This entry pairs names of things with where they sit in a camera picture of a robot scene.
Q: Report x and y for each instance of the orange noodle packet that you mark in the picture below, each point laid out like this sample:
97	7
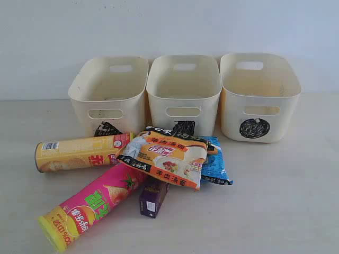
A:
171	156

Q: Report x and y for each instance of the blue noodle packet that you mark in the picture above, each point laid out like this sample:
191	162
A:
213	169

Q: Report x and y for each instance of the purple drink carton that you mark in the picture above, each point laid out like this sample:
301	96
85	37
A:
152	197

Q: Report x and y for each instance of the yellow chips can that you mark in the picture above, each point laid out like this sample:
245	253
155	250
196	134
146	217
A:
80	153

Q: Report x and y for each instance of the pink chips can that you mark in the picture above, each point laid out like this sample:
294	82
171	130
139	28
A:
66	222

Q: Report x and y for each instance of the middle cream plastic bin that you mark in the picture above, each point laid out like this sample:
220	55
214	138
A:
184	88

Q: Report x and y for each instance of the cream plastic bin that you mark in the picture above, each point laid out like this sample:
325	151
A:
259	94
184	88
109	94

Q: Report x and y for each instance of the left cream plastic bin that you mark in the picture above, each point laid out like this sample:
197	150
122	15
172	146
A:
109	94

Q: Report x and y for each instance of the right cream plastic bin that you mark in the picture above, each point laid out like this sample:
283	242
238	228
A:
259	94

